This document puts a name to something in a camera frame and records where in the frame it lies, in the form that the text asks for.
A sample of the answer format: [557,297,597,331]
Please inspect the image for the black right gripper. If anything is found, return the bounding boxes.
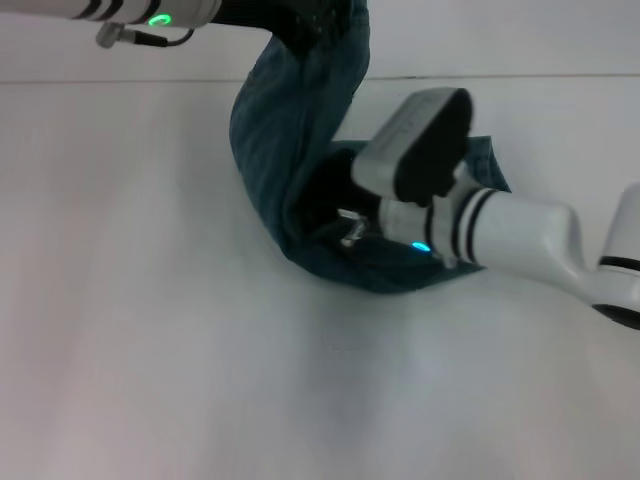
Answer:
[304,149,386,236]

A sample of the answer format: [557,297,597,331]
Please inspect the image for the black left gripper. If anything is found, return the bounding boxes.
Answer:
[212,0,352,51]

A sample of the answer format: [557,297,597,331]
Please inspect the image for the blue denim shorts with embroidery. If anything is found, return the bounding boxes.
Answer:
[228,0,511,296]

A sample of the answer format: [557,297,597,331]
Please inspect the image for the right gripper cable with plug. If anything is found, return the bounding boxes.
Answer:
[319,208,374,250]

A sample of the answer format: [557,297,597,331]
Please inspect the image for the gripper cable with plug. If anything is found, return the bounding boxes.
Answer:
[95,22,196,50]
[319,208,374,250]

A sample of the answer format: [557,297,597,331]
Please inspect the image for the left gripper cable with plug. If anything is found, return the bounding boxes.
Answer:
[95,22,196,50]

